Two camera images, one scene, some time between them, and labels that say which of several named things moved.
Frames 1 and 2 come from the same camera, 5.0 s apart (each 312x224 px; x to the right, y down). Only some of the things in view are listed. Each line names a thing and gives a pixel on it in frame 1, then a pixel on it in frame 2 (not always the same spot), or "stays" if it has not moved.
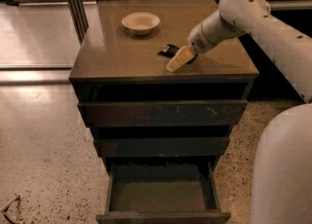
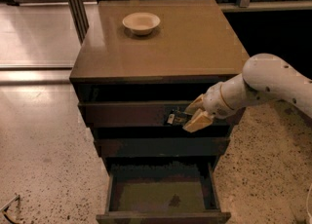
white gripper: (197, 40) → (214, 101)
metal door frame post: (75, 5) stays
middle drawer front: (164, 147) stays
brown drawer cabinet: (158, 130) stays
